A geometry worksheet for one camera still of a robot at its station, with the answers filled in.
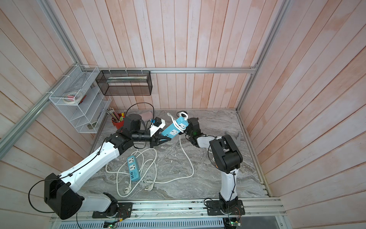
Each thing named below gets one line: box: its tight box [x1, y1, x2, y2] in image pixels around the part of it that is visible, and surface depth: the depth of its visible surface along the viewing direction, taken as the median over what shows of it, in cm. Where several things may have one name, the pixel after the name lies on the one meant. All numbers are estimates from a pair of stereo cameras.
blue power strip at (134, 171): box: [126, 155, 141, 182], surface depth 85 cm
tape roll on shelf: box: [62, 91, 82, 104], surface depth 75 cm
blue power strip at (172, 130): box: [161, 116, 189, 139], surface depth 66 cm
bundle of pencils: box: [105, 107, 126, 122], surface depth 100 cm
